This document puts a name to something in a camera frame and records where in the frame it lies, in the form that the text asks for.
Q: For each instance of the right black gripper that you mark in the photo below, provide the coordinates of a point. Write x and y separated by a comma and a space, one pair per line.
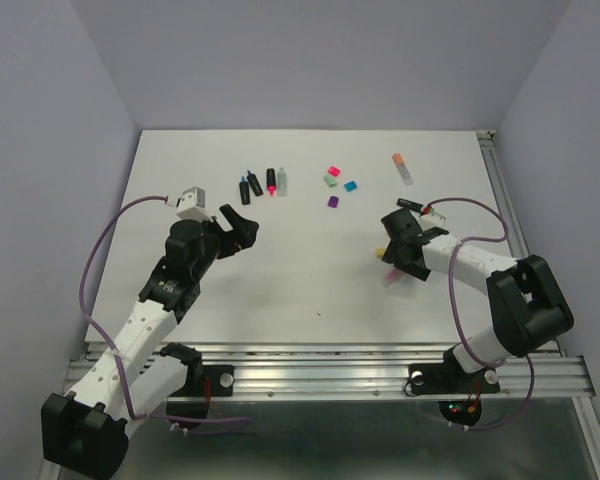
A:
391, 255

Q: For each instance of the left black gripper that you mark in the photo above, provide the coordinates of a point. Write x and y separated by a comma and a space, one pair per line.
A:
241, 236

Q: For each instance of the pastel pink highlighter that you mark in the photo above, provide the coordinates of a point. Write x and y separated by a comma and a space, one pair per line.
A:
391, 276

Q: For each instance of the black highlighter blue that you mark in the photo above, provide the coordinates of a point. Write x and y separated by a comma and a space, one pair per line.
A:
244, 191

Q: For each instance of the black highlighter green cap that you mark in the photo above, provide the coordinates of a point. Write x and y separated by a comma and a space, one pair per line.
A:
409, 204

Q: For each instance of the black highlighter purple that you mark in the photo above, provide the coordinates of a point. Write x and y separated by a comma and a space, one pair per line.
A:
254, 183

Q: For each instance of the black highlighter pink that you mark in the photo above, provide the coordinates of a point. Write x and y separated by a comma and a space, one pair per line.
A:
271, 182

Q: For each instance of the pastel green highlighter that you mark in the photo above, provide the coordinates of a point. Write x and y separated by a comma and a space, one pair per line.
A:
282, 182

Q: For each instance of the blue pen cap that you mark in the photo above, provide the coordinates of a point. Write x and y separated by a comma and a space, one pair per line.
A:
350, 186

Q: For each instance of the purple pen cap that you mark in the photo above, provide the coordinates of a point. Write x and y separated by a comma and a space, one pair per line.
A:
333, 202

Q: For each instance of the pastel green pen cap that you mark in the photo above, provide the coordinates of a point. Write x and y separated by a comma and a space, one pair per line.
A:
330, 180

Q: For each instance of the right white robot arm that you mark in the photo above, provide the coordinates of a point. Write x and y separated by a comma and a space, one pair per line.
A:
527, 306

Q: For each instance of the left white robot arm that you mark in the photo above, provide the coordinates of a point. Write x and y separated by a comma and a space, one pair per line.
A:
138, 377

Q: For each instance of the pastel orange highlighter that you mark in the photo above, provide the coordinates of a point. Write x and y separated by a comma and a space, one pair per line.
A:
402, 169

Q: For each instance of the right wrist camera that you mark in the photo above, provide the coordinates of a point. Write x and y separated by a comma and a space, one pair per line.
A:
430, 218

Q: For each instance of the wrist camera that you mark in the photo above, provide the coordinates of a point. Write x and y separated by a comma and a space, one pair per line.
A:
190, 205
430, 218

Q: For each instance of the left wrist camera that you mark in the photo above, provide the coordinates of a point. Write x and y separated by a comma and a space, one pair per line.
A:
190, 205

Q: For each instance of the aluminium right side rail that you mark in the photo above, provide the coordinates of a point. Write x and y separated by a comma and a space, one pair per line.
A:
516, 241

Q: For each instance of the aluminium rail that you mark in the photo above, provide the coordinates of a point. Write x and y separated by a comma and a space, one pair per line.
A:
340, 412
516, 241

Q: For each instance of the aluminium front rail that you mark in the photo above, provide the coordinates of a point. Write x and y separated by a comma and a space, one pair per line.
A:
340, 412

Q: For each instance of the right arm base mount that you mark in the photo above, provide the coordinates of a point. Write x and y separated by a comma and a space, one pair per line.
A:
460, 392

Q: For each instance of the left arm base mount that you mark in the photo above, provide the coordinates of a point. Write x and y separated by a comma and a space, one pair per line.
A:
201, 384

